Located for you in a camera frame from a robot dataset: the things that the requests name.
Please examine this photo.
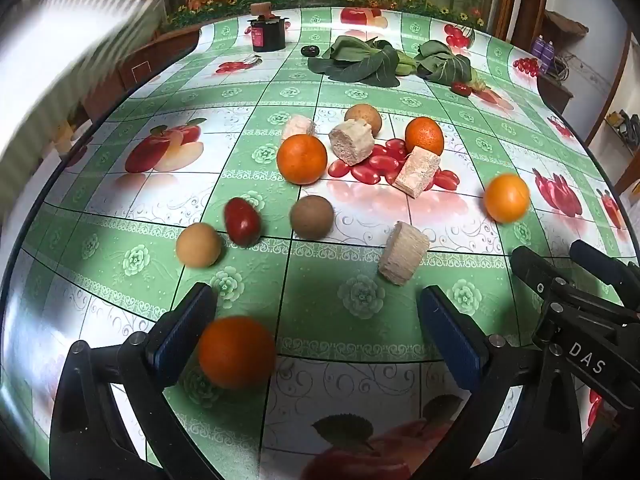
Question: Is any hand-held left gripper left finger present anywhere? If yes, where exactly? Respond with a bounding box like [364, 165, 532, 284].
[50, 282, 219, 480]

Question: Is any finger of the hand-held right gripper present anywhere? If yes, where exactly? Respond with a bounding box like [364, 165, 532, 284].
[509, 245, 626, 321]
[570, 239, 640, 306]

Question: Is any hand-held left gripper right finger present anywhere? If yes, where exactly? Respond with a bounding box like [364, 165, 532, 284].
[418, 285, 588, 480]

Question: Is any orange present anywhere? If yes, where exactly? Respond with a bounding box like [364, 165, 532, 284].
[404, 116, 445, 157]
[483, 173, 531, 222]
[197, 316, 277, 391]
[276, 133, 328, 185]

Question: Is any beige porous block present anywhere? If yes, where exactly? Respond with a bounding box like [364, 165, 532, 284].
[328, 119, 375, 166]
[378, 220, 431, 286]
[392, 146, 442, 198]

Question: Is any tan round fruit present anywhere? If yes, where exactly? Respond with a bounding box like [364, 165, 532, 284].
[175, 223, 222, 268]
[345, 104, 383, 137]

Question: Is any dark red oval fruit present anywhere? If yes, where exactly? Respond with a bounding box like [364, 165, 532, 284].
[223, 197, 262, 248]

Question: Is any green fruit-printed tablecloth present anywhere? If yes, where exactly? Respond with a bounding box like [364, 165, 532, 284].
[0, 6, 633, 480]

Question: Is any brown round fruit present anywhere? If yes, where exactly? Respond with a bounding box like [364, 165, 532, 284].
[290, 195, 334, 241]

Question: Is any wooden side table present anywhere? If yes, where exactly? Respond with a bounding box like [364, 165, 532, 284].
[536, 74, 574, 113]

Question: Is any bok choy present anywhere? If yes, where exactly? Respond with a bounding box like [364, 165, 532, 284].
[307, 35, 417, 88]
[414, 40, 474, 86]

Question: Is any pink porous block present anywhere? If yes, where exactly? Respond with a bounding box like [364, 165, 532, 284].
[281, 114, 318, 142]

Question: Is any wooden sideboard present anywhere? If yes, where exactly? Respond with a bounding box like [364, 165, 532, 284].
[75, 25, 202, 123]

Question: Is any black jar with wooden knob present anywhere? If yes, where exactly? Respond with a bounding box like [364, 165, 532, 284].
[247, 2, 292, 53]

